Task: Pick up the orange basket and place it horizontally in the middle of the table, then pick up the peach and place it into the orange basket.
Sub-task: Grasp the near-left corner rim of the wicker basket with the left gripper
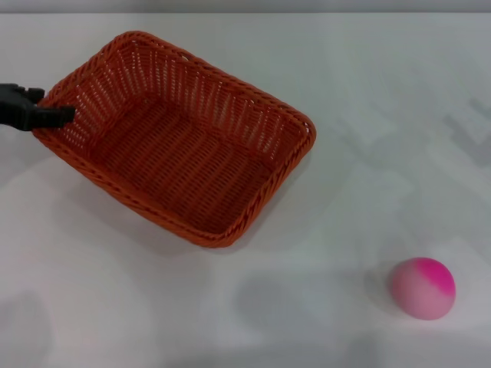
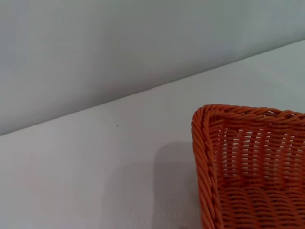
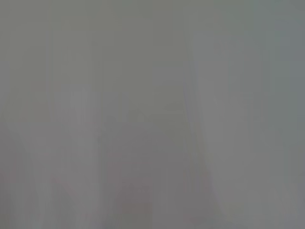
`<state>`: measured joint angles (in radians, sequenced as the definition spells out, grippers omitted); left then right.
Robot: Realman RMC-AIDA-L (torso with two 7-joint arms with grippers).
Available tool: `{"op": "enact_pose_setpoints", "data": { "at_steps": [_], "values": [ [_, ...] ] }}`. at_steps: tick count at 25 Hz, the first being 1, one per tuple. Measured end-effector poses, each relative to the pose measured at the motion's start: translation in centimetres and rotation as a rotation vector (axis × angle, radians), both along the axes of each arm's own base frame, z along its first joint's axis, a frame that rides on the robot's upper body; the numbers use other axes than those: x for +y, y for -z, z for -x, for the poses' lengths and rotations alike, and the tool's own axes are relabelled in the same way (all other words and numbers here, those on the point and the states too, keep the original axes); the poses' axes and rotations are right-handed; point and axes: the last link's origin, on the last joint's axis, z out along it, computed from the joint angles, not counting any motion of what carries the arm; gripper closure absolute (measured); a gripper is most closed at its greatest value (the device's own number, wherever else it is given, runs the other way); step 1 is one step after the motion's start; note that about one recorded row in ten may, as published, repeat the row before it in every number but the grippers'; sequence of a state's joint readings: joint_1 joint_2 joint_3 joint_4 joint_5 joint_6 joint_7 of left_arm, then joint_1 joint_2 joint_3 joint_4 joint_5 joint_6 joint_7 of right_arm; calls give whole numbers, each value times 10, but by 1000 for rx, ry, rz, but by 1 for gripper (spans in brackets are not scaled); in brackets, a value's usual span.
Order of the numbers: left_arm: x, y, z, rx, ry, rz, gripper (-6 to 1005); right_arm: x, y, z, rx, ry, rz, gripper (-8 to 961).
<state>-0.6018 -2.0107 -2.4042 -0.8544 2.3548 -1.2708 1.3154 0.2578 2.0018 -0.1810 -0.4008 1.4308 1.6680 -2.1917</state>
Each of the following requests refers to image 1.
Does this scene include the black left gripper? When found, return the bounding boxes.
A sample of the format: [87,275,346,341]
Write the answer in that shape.
[0,83,76,133]

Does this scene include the orange woven plastic basket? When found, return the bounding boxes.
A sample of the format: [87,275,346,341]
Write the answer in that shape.
[31,30,318,250]

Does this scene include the pink foam ball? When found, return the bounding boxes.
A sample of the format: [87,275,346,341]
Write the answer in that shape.
[390,257,456,321]

